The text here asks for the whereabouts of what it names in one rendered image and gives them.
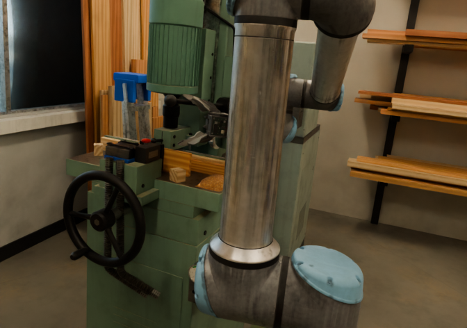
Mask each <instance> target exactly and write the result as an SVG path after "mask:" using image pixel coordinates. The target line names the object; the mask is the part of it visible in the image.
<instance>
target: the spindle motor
mask: <svg viewBox="0 0 467 328"><path fill-rule="evenodd" d="M203 17H204V2H203V0H150V2H149V23H150V24H149V37H148V55H147V87H146V89H147V90H149V91H152V92H155V93H160V94H166V95H182V94H185V95H194V94H197V93H198V85H199V66H200V56H201V45H202V27H203Z"/></svg>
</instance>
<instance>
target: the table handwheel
mask: <svg viewBox="0 0 467 328"><path fill-rule="evenodd" d="M92 180H100V181H105V182H107V183H109V184H111V185H112V186H114V187H115V188H114V190H113V193H112V195H111V196H110V199H109V200H108V203H107V205H106V207H105V208H102V209H99V210H98V211H95V212H94V213H92V214H88V213H80V212H77V211H73V204H74V198H75V195H76V193H77V191H78V189H79V188H80V187H81V186H82V185H83V184H84V183H86V182H88V181H92ZM119 192H121V193H122V194H123V195H124V197H125V198H126V200H127V201H128V203H126V202H125V203H124V215H127V214H129V213H131V212H133V216H134V219H135V224H136V234H135V238H134V241H133V244H132V246H131V248H130V249H129V251H128V252H127V253H126V254H123V253H122V250H121V249H120V246H119V245H118V243H117V241H116V239H115V237H114V234H113V232H112V230H111V227H112V226H113V225H114V224H115V221H116V220H117V219H119V218H120V216H122V214H123V213H121V211H120V210H119V209H118V208H116V207H115V208H112V207H113V204H114V202H115V200H116V198H117V196H118V194H119ZM63 217H64V222H65V226H66V230H67V232H68V234H69V236H70V238H71V240H72V242H73V243H74V245H75V246H76V248H77V249H81V248H84V247H87V248H88V249H89V251H88V252H87V253H86V254H85V255H84V256H85V257H86V258H87V259H89V260H90V261H92V262H93V263H96V264H98V265H101V266H104V267H108V268H116V267H120V266H123V265H126V264H127V263H130V262H131V261H132V260H134V258H135V257H137V255H138V254H139V252H140V250H141V249H142V246H143V244H144V241H145V234H146V222H145V214H144V212H143V209H142V206H141V203H140V201H139V199H138V198H137V196H136V194H135V193H134V191H133V190H132V189H131V188H130V187H129V185H128V184H127V183H125V182H124V181H123V180H122V179H121V178H119V177H117V176H116V175H114V174H111V173H110V172H106V171H102V170H91V171H88V172H84V173H83V174H80V175H79V176H77V178H75V179H74V180H73V182H71V184H70V185H69V187H68V189H67V191H66V193H65V198H64V202H63ZM74 217H76V218H83V219H87V220H90V224H91V226H92V227H93V229H94V230H96V231H99V232H101V231H105V232H106V234H107V236H108V238H109V240H110V242H111V244H112V246H113V248H114V250H115V252H116V254H117V257H115V258H111V257H106V256H102V255H100V254H98V253H96V252H95V251H94V250H92V249H91V248H90V247H89V246H88V245H87V244H86V243H85V241H84V240H83V239H82V237H81V235H80V234H79V232H78V229H77V228H76V224H75V221H74Z"/></svg>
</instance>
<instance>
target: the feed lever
mask: <svg viewBox="0 0 467 328"><path fill-rule="evenodd" d="M229 102H230V99H227V98H221V97H220V98H219V99H218V100H217V101H216V104H214V105H215V106H216V108H217V109H218V110H220V111H221V113H227V114H229ZM164 103H165V105H166V106H168V107H173V106H175V104H184V105H192V106H196V105H195V104H193V103H192V102H191V101H190V100H183V99H177V98H176V97H175V96H174V95H167V96H166V97H165V98H164Z"/></svg>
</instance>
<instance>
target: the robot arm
mask: <svg viewBox="0 0 467 328"><path fill-rule="evenodd" d="M375 6H376V0H227V1H226V9H227V12H228V14H229V15H231V16H232V17H235V18H234V26H235V38H234V47H233V65H232V75H231V92H230V102H229V114H227V113H221V111H220V110H218V109H217V108H216V106H215V105H214V104H213V103H211V102H209V101H206V100H204V99H200V98H199V97H195V96H192V95H185V94H182V95H183V96H184V97H185V98H186V99H187V100H190V101H191V102H192V103H193V104H195V105H197V107H198V109H199V110H200V111H201V112H205V111H208V114H207V115H206V116H204V117H205V118H206V125H204V126H203V127H204V128H205V129H206V132H207V133H202V132H201V131H198V132H196V134H195V135H194V136H192V137H189V138H188V139H186V140H182V141H180V142H179V143H177V144H178V145H181V146H188V145H196V144H197V143H202V142H208V141H210V140H212V139H213V138H214V137H217V138H226V139H227V147H226V156H225V166H224V183H223V193H222V210H221V220H220V231H219V232H217V233H216V234H215V235H214V236H213V237H212V238H211V239H210V243H208V244H205V245H204V246H203V247H202V249H201V252H200V253H199V257H198V258H199V262H198V263H197V266H196V271H195V286H194V291H195V302H196V305H197V308H198V309H199V310H200V311H201V312H202V313H205V314H208V315H212V316H215V317H216V318H220V319H221V318H223V319H227V320H233V321H237V322H244V323H247V324H251V325H258V326H262V327H268V328H357V324H358V319H359V312H360V308H361V300H362V299H363V273H362V271H361V269H360V267H359V266H358V265H357V264H356V263H355V262H354V261H353V260H352V259H351V258H349V257H348V256H346V255H344V254H342V253H340V252H338V251H336V250H334V249H327V248H326V247H322V246H317V245H306V246H302V247H300V248H297V249H296V250H295V251H294V252H293V254H292V256H291V257H289V256H282V255H279V253H280V246H279V243H278V242H277V241H276V240H275V239H274V238H273V237H272V231H273V224H274V218H275V206H276V200H277V188H278V181H279V169H280V162H281V151H282V144H283V143H289V142H291V141H292V140H293V138H294V137H295V134H296V131H297V120H296V119H295V117H294V116H292V115H293V107H296V108H308V109H316V110H328V111H329V112H332V111H338V110H340V108H341V105H342V103H343V97H344V91H345V87H344V84H343V80H344V78H345V74H346V71H347V68H348V65H349V62H350V59H351V56H352V52H353V50H354V46H355V44H356V41H357V37H358V35H359V34H361V33H362V32H364V31H365V30H366V29H367V27H368V26H369V24H370V23H371V21H372V17H373V15H374V12H375ZM299 19H300V20H311V21H313V23H314V24H315V26H316V28H317V29H318V32H317V38H316V50H315V56H314V63H313V74H312V80H306V79H297V75H296V74H291V73H290V69H291V63H292V56H293V44H294V37H295V32H296V30H297V21H298V20H299ZM226 132H227V133H226Z"/></svg>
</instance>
